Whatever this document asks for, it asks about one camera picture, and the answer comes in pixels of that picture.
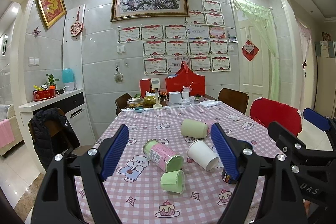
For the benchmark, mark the pink checkered tablecloth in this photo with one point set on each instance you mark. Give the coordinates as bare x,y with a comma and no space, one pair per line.
135,189

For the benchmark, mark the white desk lamp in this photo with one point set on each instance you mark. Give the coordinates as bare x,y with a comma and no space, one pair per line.
155,84

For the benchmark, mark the brown wooden chair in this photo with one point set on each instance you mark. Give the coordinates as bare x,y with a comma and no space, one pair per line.
236,99

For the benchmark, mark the framed blossom painting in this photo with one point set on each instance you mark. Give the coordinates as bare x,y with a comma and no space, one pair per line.
133,9

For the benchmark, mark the dark chair at wall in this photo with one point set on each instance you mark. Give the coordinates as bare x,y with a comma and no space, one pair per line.
121,102

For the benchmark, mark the potted plant red pot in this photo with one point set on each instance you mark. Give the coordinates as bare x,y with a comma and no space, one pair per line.
47,90

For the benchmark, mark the red gift bag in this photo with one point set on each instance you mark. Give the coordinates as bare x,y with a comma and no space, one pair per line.
185,77

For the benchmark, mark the red round hanging ornament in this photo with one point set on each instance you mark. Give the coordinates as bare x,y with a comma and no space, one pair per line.
77,26

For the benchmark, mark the black jacket on chair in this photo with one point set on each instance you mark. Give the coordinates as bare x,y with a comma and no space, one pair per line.
52,134

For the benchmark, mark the small light green cup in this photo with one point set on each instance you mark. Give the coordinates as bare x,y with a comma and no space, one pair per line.
173,181

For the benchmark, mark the white crumpled tissue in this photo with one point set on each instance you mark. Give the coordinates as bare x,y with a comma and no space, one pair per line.
234,117

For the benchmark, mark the plastic drink cup with straw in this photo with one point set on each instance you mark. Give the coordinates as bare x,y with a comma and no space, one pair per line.
186,91

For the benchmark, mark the pink green can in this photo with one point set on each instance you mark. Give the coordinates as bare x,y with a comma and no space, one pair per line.
163,156

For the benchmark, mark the blue humidifier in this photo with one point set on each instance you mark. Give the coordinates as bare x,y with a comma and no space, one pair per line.
68,79

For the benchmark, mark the white door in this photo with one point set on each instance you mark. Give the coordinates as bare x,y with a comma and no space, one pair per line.
255,74

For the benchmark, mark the red covered chair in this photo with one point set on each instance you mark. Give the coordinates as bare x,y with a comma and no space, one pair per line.
265,111

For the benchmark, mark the gold framed red picture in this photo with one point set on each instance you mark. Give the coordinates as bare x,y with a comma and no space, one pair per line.
51,11

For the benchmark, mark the pale green cup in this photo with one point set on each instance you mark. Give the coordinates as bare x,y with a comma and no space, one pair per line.
194,129

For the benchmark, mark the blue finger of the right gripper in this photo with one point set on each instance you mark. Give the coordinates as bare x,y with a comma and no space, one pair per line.
316,119

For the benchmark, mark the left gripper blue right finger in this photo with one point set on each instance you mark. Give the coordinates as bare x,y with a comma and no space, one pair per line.
242,165

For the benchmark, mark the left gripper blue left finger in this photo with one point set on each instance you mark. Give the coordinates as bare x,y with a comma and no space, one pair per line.
96,165

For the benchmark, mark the small red box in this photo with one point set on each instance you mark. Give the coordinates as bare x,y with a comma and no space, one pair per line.
145,86

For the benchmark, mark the white paper cup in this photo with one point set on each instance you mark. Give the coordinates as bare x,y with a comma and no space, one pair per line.
203,155

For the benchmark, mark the white box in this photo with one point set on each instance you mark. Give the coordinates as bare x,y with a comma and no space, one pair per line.
175,97

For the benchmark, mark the red diamond door decoration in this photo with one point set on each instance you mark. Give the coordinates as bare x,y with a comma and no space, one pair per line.
249,50

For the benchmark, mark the white sideboard cabinet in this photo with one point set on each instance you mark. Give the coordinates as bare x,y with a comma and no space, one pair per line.
74,107

